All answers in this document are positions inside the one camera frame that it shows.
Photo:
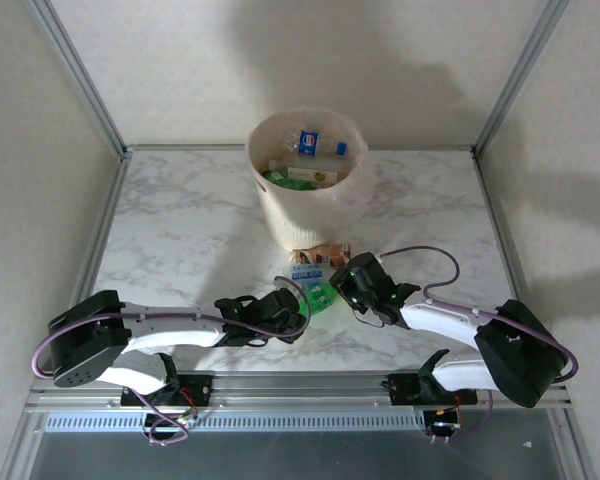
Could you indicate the copper brown label bottle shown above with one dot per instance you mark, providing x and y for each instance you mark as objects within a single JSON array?
[{"x": 325, "y": 256}]

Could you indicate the clear bottle blue-white label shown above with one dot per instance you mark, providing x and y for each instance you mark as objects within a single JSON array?
[{"x": 307, "y": 275}]

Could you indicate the clear Pepsi bottle blue cap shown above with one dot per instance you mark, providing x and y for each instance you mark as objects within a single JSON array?
[{"x": 310, "y": 142}]

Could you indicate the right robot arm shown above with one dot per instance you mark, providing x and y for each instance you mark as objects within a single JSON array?
[{"x": 520, "y": 350}]

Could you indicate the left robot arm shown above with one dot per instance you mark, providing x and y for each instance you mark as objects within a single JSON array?
[{"x": 170, "y": 330}]

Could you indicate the cream plastic bin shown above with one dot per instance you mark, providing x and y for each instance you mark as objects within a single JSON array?
[{"x": 300, "y": 225}]

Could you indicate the translucent pink bin liner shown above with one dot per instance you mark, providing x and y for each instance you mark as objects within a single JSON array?
[{"x": 365, "y": 185}]

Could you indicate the grey metal panel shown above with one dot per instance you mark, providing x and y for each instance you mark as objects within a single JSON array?
[{"x": 300, "y": 455}]

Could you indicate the aluminium rear crossbar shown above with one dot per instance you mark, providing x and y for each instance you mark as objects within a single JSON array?
[{"x": 180, "y": 147}]

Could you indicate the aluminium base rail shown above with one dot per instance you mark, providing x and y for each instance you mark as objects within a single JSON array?
[{"x": 300, "y": 392}]

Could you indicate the aluminium side rail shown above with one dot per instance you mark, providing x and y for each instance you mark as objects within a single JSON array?
[
  {"x": 111, "y": 200},
  {"x": 493, "y": 200}
]

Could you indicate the aluminium frame post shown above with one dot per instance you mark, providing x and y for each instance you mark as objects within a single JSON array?
[
  {"x": 519, "y": 75},
  {"x": 80, "y": 75}
]

